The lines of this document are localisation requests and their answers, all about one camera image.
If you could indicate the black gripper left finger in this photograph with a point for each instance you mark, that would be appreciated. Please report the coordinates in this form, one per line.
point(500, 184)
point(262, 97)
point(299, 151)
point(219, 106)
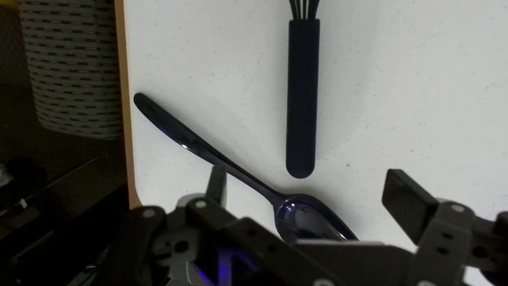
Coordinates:
point(175, 243)

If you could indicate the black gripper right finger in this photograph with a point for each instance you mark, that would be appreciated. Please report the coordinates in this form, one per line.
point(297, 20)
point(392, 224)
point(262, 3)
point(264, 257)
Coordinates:
point(449, 238)

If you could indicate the dark grey couch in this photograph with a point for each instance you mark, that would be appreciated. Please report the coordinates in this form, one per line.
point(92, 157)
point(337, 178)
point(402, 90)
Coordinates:
point(73, 68)

